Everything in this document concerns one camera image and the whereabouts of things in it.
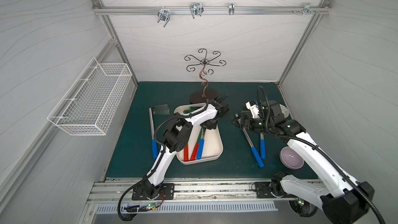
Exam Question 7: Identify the green hoe red grip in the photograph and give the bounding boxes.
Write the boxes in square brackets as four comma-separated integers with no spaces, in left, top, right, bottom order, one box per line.
[190,128,204,161]
[183,107,199,162]

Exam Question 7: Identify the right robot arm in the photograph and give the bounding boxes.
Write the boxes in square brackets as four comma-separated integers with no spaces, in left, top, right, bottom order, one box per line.
[232,101,385,224]

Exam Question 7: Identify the white storage box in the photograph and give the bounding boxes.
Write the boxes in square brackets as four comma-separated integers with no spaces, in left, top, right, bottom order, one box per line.
[176,113,223,166]

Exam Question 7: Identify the metal jewelry tree stand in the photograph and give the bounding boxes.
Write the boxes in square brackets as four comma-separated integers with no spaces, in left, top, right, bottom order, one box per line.
[184,48,227,104]

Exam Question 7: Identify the green table mat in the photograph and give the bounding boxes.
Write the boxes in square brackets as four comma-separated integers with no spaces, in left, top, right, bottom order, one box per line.
[106,82,316,179]

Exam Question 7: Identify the tape roll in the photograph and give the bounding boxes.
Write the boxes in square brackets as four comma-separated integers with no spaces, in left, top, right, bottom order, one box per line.
[280,104,290,119]

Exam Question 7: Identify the purple bowl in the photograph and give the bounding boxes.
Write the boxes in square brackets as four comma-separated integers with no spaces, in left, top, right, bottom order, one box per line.
[279,146,305,170]

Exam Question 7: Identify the metal hook clamp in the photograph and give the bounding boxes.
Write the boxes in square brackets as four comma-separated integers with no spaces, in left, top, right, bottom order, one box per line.
[189,3,204,19]
[292,3,320,16]
[157,8,171,27]
[229,3,235,16]

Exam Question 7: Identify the aluminium crossbar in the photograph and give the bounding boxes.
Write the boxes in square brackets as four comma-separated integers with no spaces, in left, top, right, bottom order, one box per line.
[93,5,332,16]

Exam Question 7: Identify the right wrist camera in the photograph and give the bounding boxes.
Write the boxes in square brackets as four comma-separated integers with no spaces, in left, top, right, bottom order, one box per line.
[245,100,260,119]

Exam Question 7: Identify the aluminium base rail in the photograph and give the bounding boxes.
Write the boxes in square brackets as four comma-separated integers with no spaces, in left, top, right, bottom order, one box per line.
[87,178,261,203]

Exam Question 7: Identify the white wire basket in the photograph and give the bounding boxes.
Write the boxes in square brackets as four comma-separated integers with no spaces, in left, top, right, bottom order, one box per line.
[47,58,132,136]

